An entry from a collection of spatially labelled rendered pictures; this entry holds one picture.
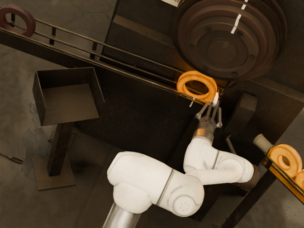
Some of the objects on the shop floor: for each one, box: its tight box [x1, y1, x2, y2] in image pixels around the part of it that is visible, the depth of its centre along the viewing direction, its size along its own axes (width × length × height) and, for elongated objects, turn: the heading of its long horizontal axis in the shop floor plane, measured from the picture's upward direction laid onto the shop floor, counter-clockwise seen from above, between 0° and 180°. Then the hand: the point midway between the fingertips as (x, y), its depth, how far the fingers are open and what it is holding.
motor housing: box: [187, 163, 260, 222], centre depth 283 cm, size 13×22×54 cm, turn 61°
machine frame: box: [74, 0, 304, 197], centre depth 273 cm, size 73×108×176 cm
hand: (215, 99), depth 255 cm, fingers closed
